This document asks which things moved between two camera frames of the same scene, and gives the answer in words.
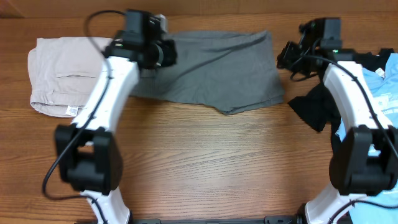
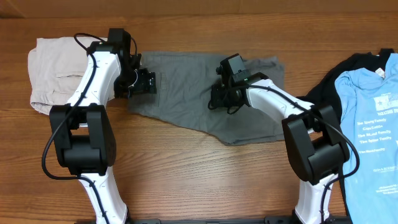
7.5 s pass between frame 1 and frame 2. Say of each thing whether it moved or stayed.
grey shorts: moved
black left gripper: moved
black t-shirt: stayed
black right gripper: moved
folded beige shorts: stayed
